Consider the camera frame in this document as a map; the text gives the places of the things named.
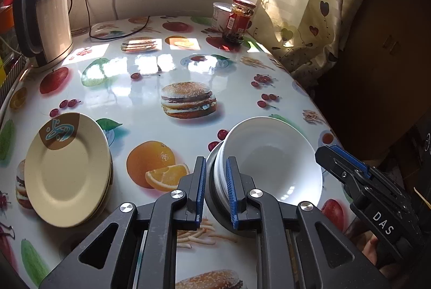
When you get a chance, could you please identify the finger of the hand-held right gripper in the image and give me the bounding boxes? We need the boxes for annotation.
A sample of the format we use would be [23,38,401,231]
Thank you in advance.
[330,145,373,177]
[315,145,359,190]

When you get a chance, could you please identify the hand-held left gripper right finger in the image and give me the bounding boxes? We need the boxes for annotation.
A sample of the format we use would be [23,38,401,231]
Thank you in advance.
[225,156,391,289]

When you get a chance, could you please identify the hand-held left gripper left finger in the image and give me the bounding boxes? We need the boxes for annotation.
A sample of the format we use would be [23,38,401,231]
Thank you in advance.
[39,156,207,289]

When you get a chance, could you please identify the white bowl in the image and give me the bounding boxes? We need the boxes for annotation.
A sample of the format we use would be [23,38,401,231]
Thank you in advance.
[215,116,323,209]
[205,141,258,236]

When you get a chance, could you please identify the beige plate with blue print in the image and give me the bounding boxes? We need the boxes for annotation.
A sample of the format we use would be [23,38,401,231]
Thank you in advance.
[24,112,112,228]

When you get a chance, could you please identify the person's right hand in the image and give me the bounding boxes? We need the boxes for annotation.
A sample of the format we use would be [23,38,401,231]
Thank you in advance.
[361,235,381,267]

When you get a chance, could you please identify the wooden cabinet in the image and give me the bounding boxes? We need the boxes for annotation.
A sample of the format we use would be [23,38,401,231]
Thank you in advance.
[311,0,431,155]

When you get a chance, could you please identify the fruit printed tablecloth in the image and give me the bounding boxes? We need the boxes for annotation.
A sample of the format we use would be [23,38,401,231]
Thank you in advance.
[0,15,357,289]

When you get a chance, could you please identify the heart printed yellow curtain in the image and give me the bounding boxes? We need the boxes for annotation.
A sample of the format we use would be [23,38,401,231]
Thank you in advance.
[252,0,381,89]

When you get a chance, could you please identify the red lidded sauce jar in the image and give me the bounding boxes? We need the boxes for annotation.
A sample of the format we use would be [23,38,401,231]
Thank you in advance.
[222,0,257,43]

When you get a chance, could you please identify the white plastic cup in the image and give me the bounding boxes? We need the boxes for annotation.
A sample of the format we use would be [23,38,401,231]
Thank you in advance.
[212,2,234,31]

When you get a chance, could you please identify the cream electric kettle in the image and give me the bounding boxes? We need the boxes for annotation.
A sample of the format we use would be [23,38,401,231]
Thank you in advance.
[13,0,74,70]

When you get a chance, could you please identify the orange box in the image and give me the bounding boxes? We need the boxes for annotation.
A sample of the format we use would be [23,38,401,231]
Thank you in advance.
[0,5,16,33]

